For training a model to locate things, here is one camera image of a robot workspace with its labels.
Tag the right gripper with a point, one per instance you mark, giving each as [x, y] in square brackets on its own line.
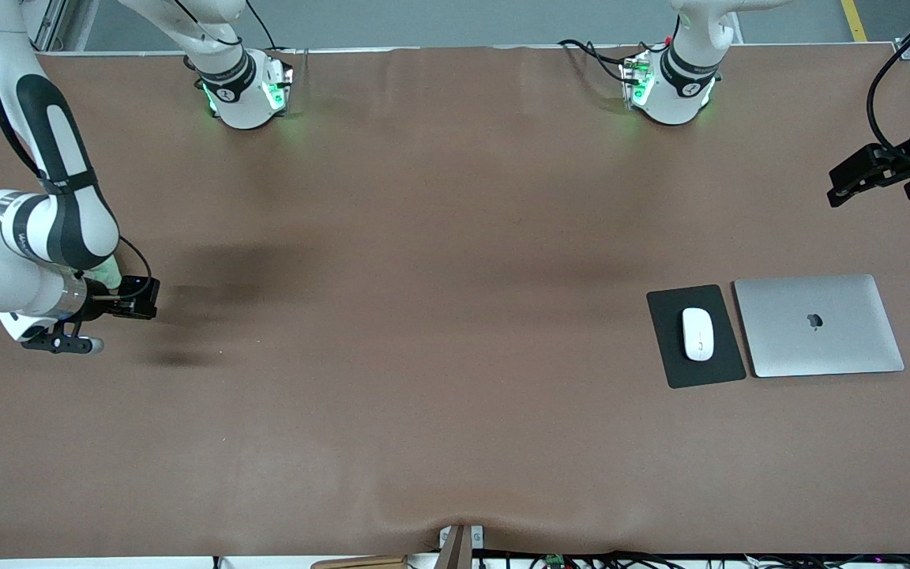
[99, 307]

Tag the black phone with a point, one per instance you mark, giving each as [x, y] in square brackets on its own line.
[143, 297]

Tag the white computer mouse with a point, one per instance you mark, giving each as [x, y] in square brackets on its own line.
[697, 333]

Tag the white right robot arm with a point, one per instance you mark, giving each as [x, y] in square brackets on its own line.
[68, 205]

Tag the black mouse pad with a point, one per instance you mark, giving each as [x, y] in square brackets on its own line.
[727, 371]

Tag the green dinosaur plush toy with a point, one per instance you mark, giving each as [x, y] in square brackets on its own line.
[111, 275]

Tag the silver closed laptop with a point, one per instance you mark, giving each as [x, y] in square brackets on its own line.
[818, 324]

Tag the brown wooden board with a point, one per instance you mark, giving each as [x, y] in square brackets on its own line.
[360, 563]

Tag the brown table cover mat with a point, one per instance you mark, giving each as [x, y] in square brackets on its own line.
[455, 435]

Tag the small metal table bracket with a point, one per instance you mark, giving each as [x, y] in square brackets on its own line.
[477, 537]

